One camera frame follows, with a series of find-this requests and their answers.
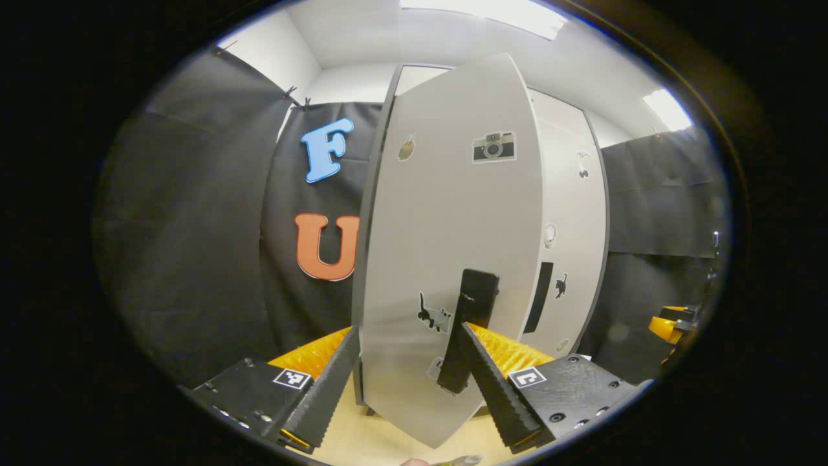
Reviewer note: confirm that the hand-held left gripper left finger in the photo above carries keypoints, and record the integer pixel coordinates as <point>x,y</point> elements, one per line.
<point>323,395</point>

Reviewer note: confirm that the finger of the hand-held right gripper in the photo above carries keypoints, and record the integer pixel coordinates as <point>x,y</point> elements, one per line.
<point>663,327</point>

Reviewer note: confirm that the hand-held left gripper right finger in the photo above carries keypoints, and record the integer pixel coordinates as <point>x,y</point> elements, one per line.
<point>495,395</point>

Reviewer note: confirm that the white cabinet door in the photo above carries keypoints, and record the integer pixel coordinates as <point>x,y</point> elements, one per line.
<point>440,226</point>
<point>572,207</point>

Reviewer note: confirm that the grey white cabinet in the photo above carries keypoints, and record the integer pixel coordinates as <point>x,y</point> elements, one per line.
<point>605,207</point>

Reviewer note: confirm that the white cabinet drawer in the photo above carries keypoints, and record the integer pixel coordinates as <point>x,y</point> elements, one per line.
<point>420,77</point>

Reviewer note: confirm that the black backdrop cloth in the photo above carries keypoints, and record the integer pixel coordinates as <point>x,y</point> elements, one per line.
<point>194,226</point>

